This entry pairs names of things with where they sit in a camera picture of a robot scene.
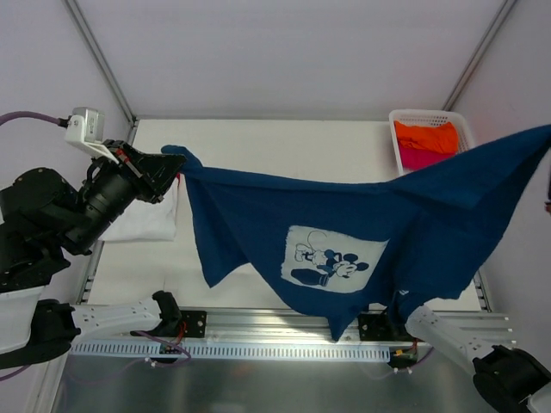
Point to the white plastic basket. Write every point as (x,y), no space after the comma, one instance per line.
(418,117)

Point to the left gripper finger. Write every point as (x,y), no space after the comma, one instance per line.
(155,167)
(154,183)

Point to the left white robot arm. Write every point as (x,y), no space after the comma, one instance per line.
(46,220)

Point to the orange t shirt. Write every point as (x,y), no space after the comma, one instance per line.
(443,139)

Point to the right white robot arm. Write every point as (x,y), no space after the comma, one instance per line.
(508,379)

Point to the folded white t shirt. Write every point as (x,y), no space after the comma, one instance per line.
(145,221)

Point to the pink t shirt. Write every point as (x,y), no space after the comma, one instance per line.
(416,159)

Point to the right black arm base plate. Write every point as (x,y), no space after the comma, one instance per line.
(377,327)

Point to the white slotted cable duct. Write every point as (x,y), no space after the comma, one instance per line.
(235,351)

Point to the navy blue t shirt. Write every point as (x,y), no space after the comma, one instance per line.
(331,249)

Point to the aluminium mounting rail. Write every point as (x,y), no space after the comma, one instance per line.
(284,325)

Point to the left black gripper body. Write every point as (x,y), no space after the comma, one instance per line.
(138,173)

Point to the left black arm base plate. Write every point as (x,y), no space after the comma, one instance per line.
(188,324)

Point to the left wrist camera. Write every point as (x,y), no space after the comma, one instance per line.
(85,127)

